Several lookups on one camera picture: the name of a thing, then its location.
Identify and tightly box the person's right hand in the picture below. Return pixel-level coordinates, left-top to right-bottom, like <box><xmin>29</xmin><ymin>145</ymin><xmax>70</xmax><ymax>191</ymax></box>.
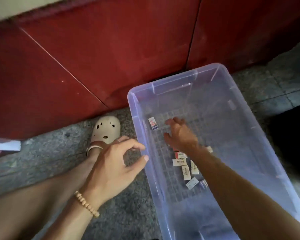
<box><xmin>163</xmin><ymin>117</ymin><xmax>201</xmax><ymax>155</ymax></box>

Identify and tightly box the person's left hand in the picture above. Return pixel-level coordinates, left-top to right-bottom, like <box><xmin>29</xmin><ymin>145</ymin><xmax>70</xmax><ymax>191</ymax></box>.
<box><xmin>81</xmin><ymin>136</ymin><xmax>150</xmax><ymax>208</ymax></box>

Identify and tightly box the blue white eraser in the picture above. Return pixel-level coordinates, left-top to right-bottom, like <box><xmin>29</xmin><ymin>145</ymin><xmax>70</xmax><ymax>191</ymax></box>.
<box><xmin>148</xmin><ymin>116</ymin><xmax>160</xmax><ymax>131</ymax></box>

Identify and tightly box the clear plastic storage bin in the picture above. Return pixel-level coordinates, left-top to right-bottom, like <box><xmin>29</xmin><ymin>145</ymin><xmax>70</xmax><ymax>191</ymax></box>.
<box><xmin>127</xmin><ymin>63</ymin><xmax>300</xmax><ymax>240</ymax></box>

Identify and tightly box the person's right forearm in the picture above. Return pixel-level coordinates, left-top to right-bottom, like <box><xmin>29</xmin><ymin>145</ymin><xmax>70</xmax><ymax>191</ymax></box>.
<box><xmin>187</xmin><ymin>146</ymin><xmax>300</xmax><ymax>240</ymax></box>

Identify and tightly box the person's left cream clog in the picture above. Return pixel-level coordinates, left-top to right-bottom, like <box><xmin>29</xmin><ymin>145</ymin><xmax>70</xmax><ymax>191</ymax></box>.
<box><xmin>86</xmin><ymin>115</ymin><xmax>122</xmax><ymax>157</ymax></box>

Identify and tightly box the person's left leg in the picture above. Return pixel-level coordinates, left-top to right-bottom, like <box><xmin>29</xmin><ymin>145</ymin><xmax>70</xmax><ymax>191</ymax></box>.
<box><xmin>0</xmin><ymin>147</ymin><xmax>103</xmax><ymax>240</ymax></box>

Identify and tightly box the black stool red cushion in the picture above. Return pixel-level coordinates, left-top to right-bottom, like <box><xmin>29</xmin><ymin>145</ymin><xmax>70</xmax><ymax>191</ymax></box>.
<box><xmin>267</xmin><ymin>102</ymin><xmax>300</xmax><ymax>180</ymax></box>

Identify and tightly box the white flat panel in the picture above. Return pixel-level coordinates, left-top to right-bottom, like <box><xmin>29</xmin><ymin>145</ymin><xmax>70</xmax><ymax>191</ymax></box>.
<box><xmin>0</xmin><ymin>137</ymin><xmax>22</xmax><ymax>157</ymax></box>

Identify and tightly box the red display counter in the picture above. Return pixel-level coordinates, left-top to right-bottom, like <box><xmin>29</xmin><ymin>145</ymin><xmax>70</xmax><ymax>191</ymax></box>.
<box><xmin>0</xmin><ymin>0</ymin><xmax>300</xmax><ymax>140</ymax></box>

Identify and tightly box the beaded wooden bracelet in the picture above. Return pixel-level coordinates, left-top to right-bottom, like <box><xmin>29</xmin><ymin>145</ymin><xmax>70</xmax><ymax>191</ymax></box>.
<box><xmin>73</xmin><ymin>190</ymin><xmax>101</xmax><ymax>219</ymax></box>

